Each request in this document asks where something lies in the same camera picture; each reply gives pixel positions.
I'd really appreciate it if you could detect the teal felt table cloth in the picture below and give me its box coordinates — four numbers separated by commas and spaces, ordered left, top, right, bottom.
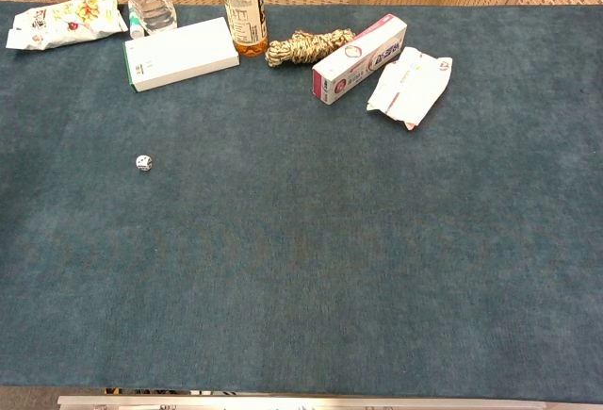
0, 1, 603, 405

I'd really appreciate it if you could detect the pink white toothpaste box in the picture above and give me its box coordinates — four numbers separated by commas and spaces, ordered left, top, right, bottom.
312, 13, 408, 106

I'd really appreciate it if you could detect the white crumpled wrapper packet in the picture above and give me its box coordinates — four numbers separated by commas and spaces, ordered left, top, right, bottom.
366, 45, 454, 132

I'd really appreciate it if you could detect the white green-edged box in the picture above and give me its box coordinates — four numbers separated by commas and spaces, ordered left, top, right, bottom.
122, 16, 241, 93

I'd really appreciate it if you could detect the amber tea bottle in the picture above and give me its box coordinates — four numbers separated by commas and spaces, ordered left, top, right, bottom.
219, 0, 269, 58

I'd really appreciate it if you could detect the small green white tube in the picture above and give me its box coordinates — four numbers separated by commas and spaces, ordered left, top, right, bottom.
127, 3, 145, 41

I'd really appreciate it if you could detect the floral snack bag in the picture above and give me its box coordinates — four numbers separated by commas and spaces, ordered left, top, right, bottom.
5, 0, 129, 51

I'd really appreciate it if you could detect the bundled beige rope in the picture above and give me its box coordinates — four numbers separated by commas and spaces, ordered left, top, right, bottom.
264, 28, 355, 69

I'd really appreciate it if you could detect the silver metal rail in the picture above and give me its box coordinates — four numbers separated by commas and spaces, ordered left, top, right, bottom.
57, 395, 547, 410

